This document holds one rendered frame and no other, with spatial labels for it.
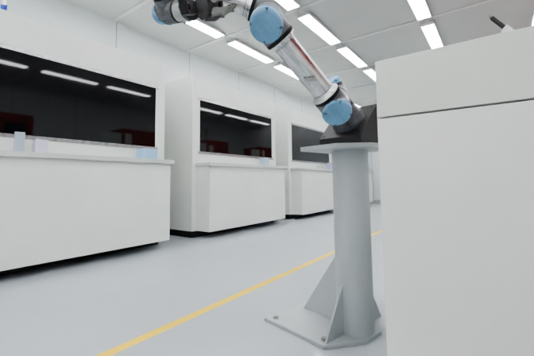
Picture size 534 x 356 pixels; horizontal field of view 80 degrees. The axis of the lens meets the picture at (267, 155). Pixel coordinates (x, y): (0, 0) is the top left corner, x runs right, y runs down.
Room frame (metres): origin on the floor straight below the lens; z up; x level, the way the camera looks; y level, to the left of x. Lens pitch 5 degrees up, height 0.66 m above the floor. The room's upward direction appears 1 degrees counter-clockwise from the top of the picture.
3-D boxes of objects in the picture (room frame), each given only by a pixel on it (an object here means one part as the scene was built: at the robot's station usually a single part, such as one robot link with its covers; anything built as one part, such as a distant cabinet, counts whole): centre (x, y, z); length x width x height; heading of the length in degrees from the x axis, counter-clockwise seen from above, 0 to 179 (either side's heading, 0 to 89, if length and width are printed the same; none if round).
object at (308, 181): (6.50, -0.68, 1.00); 1.80 x 1.08 x 2.00; 144
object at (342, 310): (1.52, -0.31, 0.41); 0.51 x 0.44 x 0.82; 41
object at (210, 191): (4.72, 0.61, 1.00); 1.80 x 1.08 x 2.00; 144
